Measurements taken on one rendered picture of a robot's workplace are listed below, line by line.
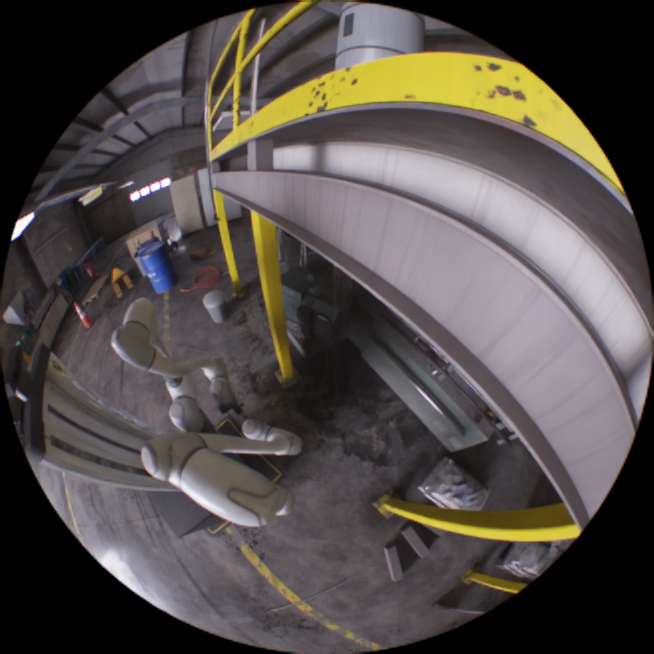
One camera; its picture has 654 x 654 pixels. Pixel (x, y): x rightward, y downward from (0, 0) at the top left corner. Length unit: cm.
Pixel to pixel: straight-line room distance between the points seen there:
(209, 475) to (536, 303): 61
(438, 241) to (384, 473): 193
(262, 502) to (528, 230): 95
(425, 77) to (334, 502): 220
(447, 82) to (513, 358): 42
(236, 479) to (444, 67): 72
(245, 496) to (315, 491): 156
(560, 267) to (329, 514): 212
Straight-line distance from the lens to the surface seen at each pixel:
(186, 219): 706
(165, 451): 48
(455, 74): 35
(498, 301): 34
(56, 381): 78
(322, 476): 194
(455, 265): 35
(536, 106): 31
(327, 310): 163
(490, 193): 76
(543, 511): 87
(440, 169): 82
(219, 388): 106
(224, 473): 43
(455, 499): 215
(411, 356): 180
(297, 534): 205
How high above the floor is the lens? 193
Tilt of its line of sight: 48 degrees down
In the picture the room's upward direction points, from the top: 6 degrees clockwise
